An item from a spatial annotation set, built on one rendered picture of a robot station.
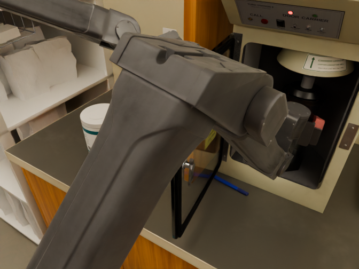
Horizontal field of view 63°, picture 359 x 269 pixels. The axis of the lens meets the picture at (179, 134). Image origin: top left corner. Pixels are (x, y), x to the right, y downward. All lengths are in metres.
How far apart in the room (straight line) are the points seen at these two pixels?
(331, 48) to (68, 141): 0.89
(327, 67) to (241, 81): 0.53
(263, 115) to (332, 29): 0.40
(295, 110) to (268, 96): 0.40
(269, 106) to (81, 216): 0.16
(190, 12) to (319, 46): 0.27
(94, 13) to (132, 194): 0.43
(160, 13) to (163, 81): 1.19
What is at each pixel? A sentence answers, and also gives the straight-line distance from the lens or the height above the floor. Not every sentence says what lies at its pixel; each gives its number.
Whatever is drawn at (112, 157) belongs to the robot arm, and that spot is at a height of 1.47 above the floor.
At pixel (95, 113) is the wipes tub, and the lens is 0.99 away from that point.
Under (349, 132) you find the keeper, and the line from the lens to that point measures 0.76.
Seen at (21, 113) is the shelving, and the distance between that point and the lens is 1.44.
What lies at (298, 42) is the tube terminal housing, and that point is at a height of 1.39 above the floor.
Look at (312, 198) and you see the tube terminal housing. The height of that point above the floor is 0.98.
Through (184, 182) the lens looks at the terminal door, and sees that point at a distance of 0.63.
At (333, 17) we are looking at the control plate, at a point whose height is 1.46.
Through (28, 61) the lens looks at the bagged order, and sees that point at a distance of 1.49.
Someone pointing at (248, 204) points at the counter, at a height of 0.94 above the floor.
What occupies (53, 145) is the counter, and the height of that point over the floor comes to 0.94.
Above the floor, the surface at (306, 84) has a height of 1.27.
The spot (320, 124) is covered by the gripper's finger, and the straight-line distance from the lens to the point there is 0.77.
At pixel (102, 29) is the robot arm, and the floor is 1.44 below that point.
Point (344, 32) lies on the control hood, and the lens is 0.63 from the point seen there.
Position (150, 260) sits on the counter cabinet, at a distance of 1.01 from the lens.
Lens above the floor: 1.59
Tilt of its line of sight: 36 degrees down
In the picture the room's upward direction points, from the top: straight up
